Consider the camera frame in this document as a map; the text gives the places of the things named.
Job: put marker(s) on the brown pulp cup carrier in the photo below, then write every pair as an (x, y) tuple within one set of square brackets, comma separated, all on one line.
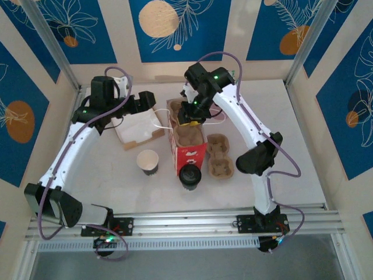
[(220, 157), (188, 137)]

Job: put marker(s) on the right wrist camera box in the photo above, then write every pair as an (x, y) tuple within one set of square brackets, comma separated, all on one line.
[(189, 91)]

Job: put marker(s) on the aluminium side rail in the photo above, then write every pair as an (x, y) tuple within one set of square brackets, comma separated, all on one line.
[(78, 96)]

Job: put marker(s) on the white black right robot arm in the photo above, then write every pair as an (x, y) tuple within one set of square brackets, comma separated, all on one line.
[(239, 113)]

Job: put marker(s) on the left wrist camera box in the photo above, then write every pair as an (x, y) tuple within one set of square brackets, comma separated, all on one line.
[(122, 86)]

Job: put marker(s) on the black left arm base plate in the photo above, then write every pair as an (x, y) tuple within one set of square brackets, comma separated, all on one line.
[(125, 226)]

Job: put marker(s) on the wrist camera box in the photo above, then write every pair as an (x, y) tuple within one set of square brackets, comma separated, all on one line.
[(189, 91), (122, 86)]

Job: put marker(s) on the open black paper cup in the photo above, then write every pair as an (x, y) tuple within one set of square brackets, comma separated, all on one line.
[(147, 160)]

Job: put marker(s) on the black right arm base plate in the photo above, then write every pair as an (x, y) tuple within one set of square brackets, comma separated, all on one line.
[(246, 224)]

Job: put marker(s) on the black controller board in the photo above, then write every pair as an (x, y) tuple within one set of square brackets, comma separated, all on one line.
[(269, 245), (103, 245)]

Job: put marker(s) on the black right controller board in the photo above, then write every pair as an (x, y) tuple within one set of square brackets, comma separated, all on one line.
[(269, 245)]

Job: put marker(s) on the aluminium frame post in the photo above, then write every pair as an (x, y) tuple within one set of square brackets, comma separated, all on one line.
[(49, 43), (309, 41)]

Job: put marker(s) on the white paper napkin stack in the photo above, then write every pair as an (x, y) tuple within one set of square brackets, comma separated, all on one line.
[(137, 125)]

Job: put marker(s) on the black left controller board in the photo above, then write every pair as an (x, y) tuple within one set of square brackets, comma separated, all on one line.
[(103, 245)]

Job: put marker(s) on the red white paper bag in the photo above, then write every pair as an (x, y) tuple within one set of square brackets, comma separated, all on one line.
[(190, 159)]

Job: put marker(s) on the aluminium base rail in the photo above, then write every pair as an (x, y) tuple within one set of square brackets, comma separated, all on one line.
[(186, 224)]

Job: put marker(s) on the black lidded paper coffee cup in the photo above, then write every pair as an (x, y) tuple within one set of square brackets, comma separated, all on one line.
[(190, 175)]

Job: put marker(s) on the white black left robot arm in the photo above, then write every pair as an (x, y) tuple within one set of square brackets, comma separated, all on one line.
[(73, 151)]

